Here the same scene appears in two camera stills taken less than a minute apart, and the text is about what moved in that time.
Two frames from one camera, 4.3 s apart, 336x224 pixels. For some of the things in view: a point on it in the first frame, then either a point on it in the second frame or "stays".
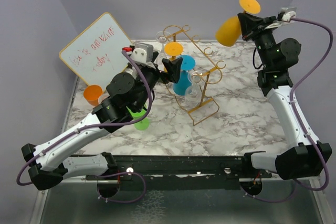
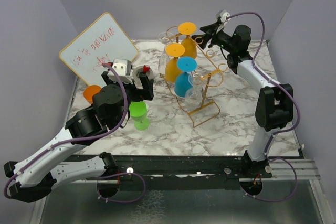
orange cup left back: [91, 93] stays
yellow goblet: [228, 31] -> [188, 28]
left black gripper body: [170, 76] -> [135, 94]
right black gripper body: [259, 26] -> [220, 38]
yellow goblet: [172, 49] stays
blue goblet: [184, 86] stays
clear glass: [193, 93] stays
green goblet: [143, 124] stays
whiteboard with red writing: [95, 56] stays
